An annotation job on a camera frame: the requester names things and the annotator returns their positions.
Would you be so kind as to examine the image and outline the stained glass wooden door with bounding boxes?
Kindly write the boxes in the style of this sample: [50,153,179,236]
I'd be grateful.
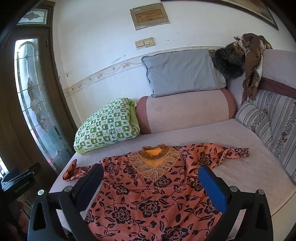
[0,23,78,179]

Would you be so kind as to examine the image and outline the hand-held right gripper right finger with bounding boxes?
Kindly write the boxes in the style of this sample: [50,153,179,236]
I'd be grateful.
[198,164,274,241]

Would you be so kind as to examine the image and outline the pink bolster cushion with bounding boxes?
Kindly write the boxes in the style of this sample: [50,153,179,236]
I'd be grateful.
[136,88,237,135]

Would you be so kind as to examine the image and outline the small striped floral pillow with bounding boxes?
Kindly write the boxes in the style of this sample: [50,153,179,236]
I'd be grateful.
[235,101,274,149]

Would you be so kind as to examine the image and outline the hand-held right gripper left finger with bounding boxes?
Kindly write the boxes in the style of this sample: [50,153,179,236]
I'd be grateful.
[27,163,104,241]

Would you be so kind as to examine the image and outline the orange black floral shirt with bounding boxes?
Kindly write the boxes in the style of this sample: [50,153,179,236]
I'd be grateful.
[62,143,250,241]

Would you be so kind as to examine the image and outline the framed wall panel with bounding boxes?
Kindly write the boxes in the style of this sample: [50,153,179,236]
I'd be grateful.
[129,3,170,30]

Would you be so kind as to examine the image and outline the large striped floral pillow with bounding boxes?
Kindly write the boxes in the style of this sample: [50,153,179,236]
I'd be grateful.
[248,89,296,183]

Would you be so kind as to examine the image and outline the brown patterned cloth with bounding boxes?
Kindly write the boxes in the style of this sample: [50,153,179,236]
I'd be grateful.
[233,33,273,100]

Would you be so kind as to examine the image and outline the person's left hand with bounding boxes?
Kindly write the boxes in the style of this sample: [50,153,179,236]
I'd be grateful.
[13,200,31,224]

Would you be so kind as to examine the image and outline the grey blue pillow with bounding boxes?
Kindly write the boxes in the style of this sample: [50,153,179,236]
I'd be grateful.
[142,49,227,98]

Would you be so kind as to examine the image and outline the green checked pillow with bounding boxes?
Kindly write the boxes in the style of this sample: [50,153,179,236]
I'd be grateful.
[73,97,141,155]

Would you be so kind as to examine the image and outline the stained glass transom window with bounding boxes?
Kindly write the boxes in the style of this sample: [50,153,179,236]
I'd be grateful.
[16,7,51,25]

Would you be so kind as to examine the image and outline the beige wall switch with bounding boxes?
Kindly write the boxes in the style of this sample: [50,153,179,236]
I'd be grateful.
[135,37,156,49]

